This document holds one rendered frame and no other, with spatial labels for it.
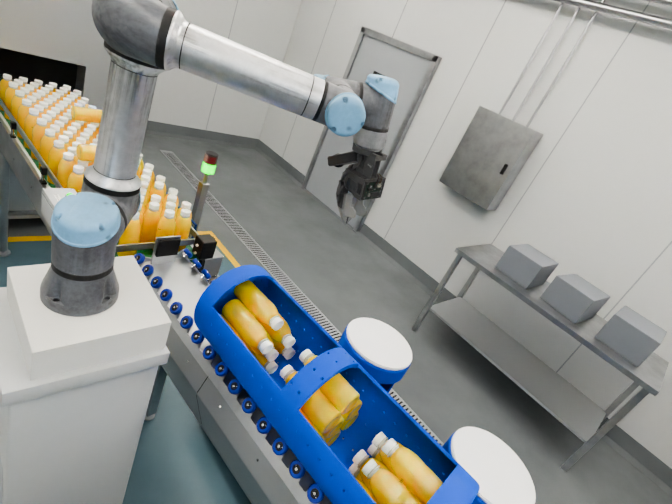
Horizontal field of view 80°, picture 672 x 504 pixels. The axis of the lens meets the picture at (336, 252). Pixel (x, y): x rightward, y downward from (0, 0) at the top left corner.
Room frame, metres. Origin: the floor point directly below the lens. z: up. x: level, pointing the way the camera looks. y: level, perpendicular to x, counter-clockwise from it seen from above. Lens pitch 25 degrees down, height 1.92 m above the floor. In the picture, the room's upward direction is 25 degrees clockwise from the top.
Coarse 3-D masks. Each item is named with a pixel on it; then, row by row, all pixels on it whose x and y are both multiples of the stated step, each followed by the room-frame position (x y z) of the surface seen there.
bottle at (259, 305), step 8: (248, 280) 1.09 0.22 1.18; (240, 288) 1.05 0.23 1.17; (248, 288) 1.05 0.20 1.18; (256, 288) 1.06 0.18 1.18; (240, 296) 1.03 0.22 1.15; (248, 296) 1.02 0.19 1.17; (256, 296) 1.03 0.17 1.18; (264, 296) 1.04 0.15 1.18; (248, 304) 1.01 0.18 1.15; (256, 304) 1.00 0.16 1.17; (264, 304) 1.00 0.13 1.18; (272, 304) 1.02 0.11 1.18; (256, 312) 0.99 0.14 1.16; (264, 312) 0.98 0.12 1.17; (272, 312) 0.99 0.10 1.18; (264, 320) 0.97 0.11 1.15; (272, 320) 0.98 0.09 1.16
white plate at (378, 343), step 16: (352, 320) 1.35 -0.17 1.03; (368, 320) 1.40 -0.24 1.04; (352, 336) 1.25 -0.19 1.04; (368, 336) 1.29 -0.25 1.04; (384, 336) 1.34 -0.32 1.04; (400, 336) 1.39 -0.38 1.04; (368, 352) 1.20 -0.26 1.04; (384, 352) 1.24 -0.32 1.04; (400, 352) 1.28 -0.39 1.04; (384, 368) 1.16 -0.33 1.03; (400, 368) 1.19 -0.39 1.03
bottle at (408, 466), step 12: (396, 444) 0.73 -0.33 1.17; (396, 456) 0.69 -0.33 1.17; (408, 456) 0.69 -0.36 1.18; (396, 468) 0.68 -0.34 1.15; (408, 468) 0.67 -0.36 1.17; (420, 468) 0.68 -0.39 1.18; (408, 480) 0.66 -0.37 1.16; (420, 480) 0.65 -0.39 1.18; (432, 480) 0.66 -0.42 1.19; (420, 492) 0.64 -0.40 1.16; (432, 492) 0.64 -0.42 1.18
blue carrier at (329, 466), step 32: (224, 288) 0.97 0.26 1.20; (224, 320) 0.91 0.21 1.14; (288, 320) 1.12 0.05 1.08; (224, 352) 0.87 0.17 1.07; (320, 352) 1.03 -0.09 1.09; (256, 384) 0.78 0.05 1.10; (288, 384) 0.76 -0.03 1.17; (320, 384) 0.76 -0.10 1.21; (352, 384) 0.95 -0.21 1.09; (288, 416) 0.72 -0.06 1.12; (384, 416) 0.88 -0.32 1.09; (320, 448) 0.66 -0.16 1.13; (352, 448) 0.83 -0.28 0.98; (416, 448) 0.81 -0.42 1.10; (320, 480) 0.64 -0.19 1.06; (352, 480) 0.61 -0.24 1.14; (448, 480) 0.63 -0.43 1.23
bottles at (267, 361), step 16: (240, 336) 0.93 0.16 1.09; (256, 352) 0.94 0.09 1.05; (272, 352) 0.94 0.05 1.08; (288, 352) 1.01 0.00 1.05; (272, 368) 0.96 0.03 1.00; (304, 416) 0.75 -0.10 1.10; (320, 432) 0.73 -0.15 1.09; (336, 432) 0.81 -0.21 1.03; (368, 448) 0.80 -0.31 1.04; (352, 464) 0.75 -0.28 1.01; (384, 464) 0.73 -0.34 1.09; (368, 480) 0.68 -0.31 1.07
